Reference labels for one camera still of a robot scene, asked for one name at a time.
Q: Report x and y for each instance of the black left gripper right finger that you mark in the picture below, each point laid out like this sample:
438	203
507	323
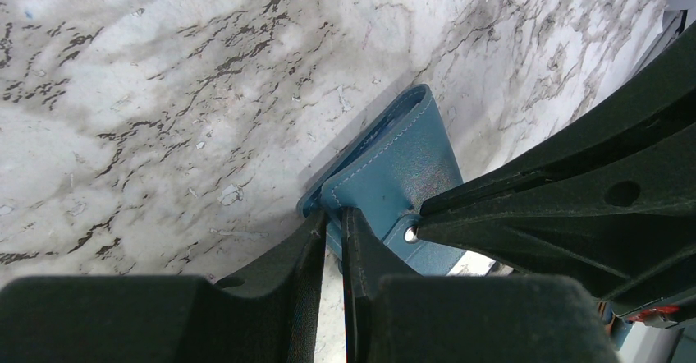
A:
394	314

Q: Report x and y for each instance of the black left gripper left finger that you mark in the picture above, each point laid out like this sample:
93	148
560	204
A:
266	311

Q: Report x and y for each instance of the blue leather card holder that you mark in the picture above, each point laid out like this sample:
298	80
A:
398	162

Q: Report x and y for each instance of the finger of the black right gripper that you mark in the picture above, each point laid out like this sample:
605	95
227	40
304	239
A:
608	201

